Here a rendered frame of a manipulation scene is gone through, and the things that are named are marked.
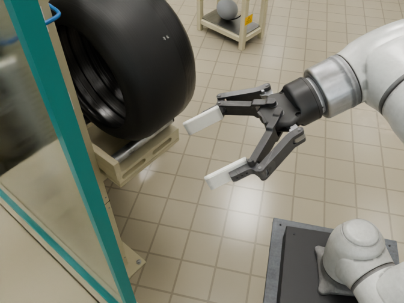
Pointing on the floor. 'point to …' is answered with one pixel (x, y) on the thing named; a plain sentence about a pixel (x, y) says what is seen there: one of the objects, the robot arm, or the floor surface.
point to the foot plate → (136, 263)
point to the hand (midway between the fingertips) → (202, 151)
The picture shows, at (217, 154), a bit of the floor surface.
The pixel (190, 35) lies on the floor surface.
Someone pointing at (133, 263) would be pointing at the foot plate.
